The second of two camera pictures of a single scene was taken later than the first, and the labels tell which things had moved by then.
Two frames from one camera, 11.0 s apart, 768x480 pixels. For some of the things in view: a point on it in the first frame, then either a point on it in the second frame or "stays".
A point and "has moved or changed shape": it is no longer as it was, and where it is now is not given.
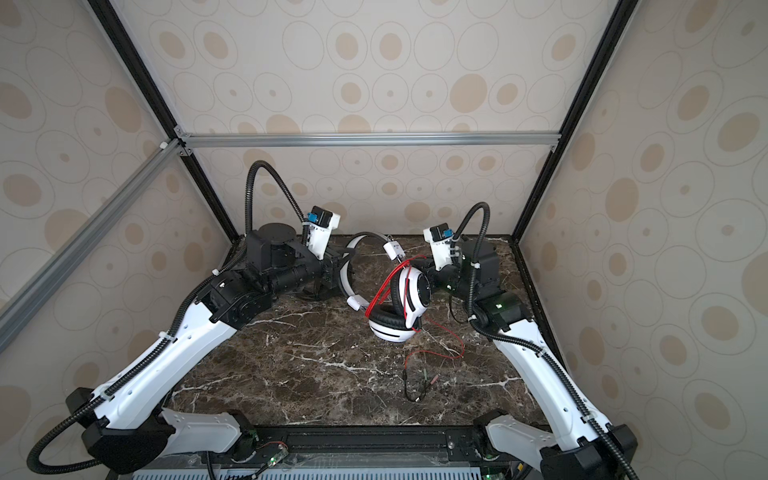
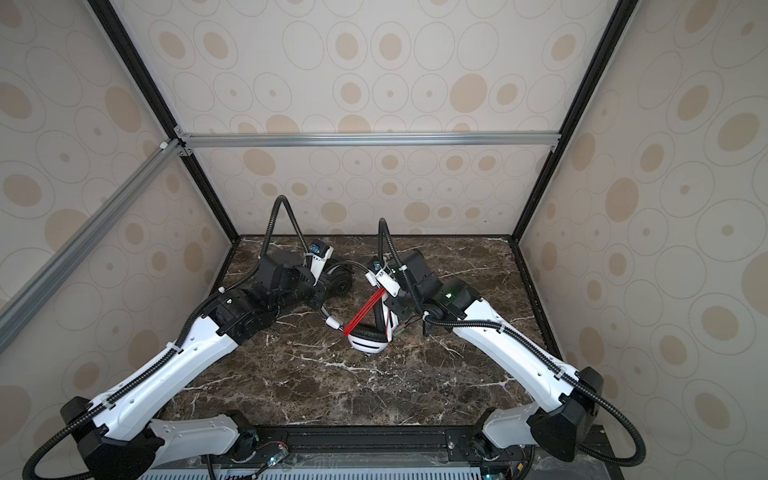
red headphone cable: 404,314 to 364,312
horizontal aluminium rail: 368,140 stays
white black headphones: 410,292 has moved or changed shape
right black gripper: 431,274 to 399,311
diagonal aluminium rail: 38,288 stays
